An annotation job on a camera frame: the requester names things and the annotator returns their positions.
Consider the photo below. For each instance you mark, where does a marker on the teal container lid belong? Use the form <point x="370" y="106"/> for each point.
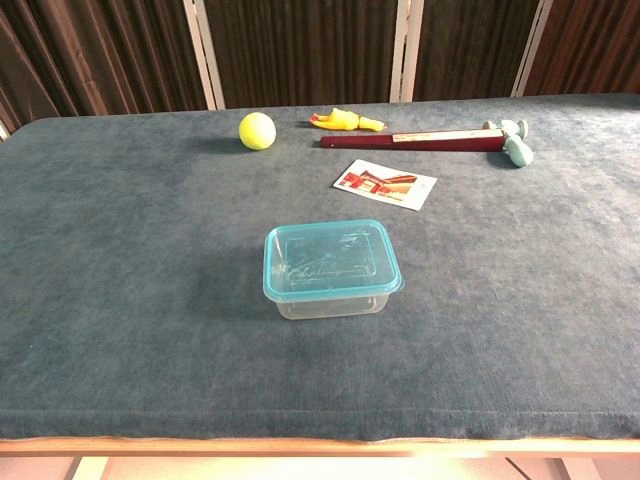
<point x="330" y="260"/>

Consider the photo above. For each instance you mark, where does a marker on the clear plastic container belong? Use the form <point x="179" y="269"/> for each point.
<point x="325" y="310"/>

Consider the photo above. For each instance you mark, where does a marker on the red chopsticks package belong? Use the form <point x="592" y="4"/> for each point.
<point x="400" y="141"/>

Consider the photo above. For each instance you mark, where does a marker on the postcard with red building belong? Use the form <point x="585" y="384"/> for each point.
<point x="385" y="184"/>

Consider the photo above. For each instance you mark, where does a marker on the yellow rubber chicken toy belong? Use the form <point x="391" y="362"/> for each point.
<point x="345" y="121"/>

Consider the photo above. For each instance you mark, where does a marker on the yellow-green tennis ball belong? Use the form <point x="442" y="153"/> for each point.
<point x="257" y="131"/>

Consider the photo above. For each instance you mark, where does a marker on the dark brown pleated screen panel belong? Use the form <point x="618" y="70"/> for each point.
<point x="300" y="50"/>
<point x="100" y="55"/>
<point x="470" y="50"/>
<point x="595" y="45"/>

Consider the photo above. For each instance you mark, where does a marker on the blue-grey velvet table cloth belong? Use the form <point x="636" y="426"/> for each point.
<point x="125" y="275"/>

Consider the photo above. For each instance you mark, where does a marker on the light blue toy hammer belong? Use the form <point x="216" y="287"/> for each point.
<point x="517" y="150"/>

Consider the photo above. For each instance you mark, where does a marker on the white screen frame post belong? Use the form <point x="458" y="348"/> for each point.
<point x="3" y="132"/>
<point x="405" y="50"/>
<point x="206" y="55"/>
<point x="532" y="50"/>

